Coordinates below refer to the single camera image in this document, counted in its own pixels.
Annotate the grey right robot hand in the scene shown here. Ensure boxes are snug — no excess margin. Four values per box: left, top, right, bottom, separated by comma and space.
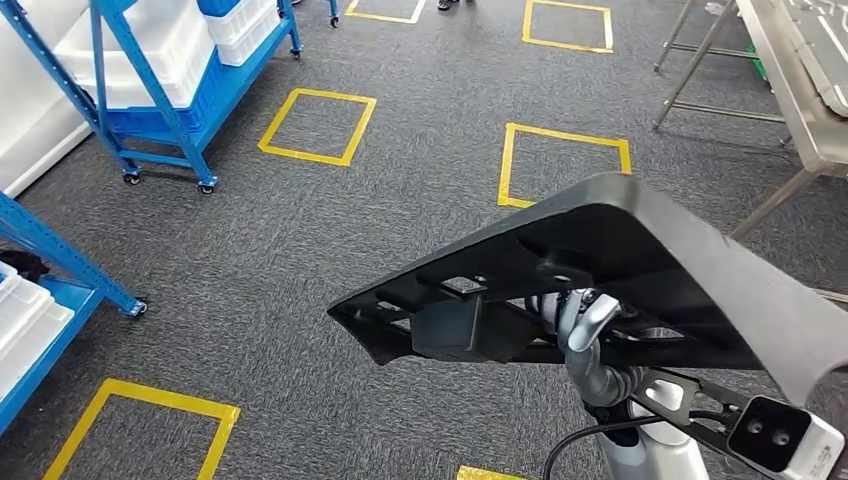
526, 288, 624, 354

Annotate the black plastic plate bracket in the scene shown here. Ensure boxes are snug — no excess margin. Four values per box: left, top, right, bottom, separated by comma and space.
326, 172, 848, 407

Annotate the stainless steel workbench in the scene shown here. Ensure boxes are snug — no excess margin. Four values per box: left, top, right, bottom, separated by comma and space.
652, 0, 848, 306

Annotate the blue steel shelf rack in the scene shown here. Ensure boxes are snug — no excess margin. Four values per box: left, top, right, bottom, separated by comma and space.
0, 192, 148, 435

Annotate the yellow floor tape square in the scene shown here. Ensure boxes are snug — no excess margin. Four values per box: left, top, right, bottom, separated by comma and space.
40, 378, 241, 480
521, 0, 615, 54
496, 122, 633, 210
256, 87, 378, 168

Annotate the stamped aluminium panel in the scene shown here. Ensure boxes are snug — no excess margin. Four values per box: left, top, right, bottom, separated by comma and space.
778, 0, 848, 119

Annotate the blue rack with casters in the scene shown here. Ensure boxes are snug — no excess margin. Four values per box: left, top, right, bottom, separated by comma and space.
0, 0, 304, 195

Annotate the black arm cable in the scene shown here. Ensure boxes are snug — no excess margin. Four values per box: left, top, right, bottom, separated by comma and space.
543, 413, 667, 480

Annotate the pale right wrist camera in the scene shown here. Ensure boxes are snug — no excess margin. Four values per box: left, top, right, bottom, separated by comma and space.
726, 395, 847, 480

